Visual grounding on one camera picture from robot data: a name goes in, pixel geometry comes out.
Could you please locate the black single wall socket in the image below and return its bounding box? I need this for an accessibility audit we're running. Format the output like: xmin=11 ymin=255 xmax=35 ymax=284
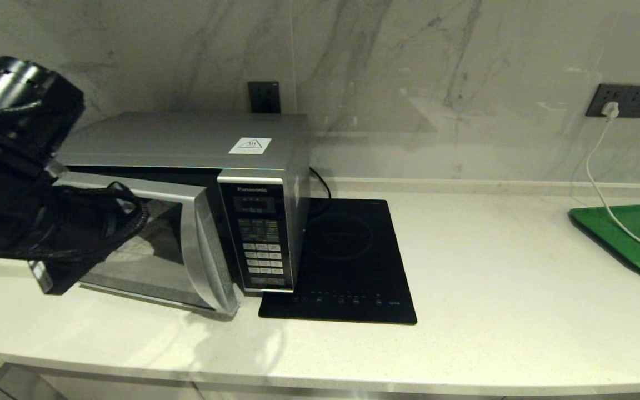
xmin=248 ymin=81 xmax=282 ymax=114

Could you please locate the white charger cable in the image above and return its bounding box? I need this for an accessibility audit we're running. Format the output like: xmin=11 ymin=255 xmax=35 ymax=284
xmin=584 ymin=114 xmax=640 ymax=253

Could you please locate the black power cord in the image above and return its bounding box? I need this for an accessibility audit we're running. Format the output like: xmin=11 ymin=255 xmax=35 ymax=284
xmin=309 ymin=166 xmax=333 ymax=217

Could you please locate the white warning sticker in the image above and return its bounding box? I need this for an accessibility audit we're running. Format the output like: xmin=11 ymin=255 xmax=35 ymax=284
xmin=228 ymin=137 xmax=272 ymax=155

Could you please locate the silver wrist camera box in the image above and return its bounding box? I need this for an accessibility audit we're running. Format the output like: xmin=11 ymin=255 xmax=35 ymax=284
xmin=28 ymin=259 xmax=55 ymax=294

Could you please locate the black wide wall socket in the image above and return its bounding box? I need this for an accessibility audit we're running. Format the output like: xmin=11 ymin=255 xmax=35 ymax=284
xmin=585 ymin=83 xmax=640 ymax=119

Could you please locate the black braided cable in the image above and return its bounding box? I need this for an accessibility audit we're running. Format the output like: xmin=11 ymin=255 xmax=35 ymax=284
xmin=0 ymin=182 xmax=149 ymax=287

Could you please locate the silver microwave oven body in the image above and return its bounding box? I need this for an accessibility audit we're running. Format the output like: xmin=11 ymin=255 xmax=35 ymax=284
xmin=53 ymin=111 xmax=312 ymax=295

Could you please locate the black induction cooktop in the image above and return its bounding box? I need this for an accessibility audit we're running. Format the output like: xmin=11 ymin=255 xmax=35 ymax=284
xmin=258 ymin=197 xmax=418 ymax=326

